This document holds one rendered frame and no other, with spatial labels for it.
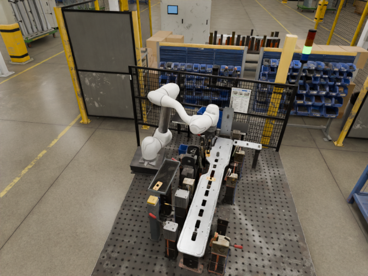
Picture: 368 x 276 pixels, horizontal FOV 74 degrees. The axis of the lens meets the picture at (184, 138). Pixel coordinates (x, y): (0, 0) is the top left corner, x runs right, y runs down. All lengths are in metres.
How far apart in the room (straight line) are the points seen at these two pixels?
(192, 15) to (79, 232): 7.23
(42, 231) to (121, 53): 2.73
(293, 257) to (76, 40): 4.09
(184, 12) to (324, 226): 7.23
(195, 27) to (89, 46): 4.99
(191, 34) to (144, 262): 7.70
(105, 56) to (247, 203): 3.17
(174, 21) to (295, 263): 7.85
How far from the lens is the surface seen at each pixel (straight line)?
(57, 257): 3.13
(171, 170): 1.99
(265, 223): 2.34
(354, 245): 3.52
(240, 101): 2.83
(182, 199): 1.87
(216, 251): 1.79
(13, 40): 9.18
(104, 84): 4.55
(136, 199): 2.42
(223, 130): 2.71
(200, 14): 8.70
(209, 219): 1.88
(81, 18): 4.37
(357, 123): 4.95
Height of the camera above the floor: 2.50
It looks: 35 degrees down
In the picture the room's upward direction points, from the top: 1 degrees clockwise
